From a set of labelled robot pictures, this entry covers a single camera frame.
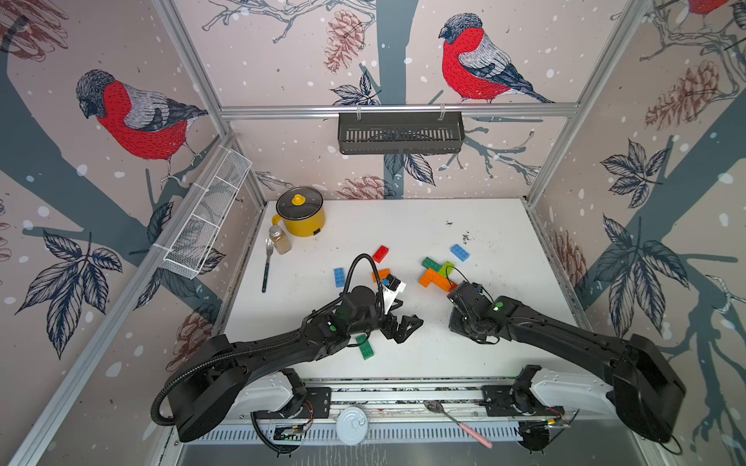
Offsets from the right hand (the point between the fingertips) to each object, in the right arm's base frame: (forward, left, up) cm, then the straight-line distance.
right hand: (450, 320), depth 85 cm
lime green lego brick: (+20, -1, -2) cm, 20 cm away
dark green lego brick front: (-8, +25, -2) cm, 26 cm away
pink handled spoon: (-22, +5, -5) cm, 23 cm away
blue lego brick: (+15, +36, -2) cm, 39 cm away
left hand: (-2, +11, +11) cm, 16 cm away
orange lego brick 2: (+15, +6, -1) cm, 16 cm away
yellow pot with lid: (+37, +52, +8) cm, 64 cm away
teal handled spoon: (+27, +63, 0) cm, 69 cm away
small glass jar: (+25, +58, +3) cm, 63 cm away
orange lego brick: (+17, +21, -2) cm, 27 cm away
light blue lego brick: (+26, -7, -2) cm, 27 cm away
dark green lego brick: (+20, +5, 0) cm, 21 cm away
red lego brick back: (+25, +22, -2) cm, 34 cm away
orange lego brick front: (+13, +1, -1) cm, 14 cm away
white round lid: (-27, +26, +3) cm, 38 cm away
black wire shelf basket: (+61, +28, +25) cm, 72 cm away
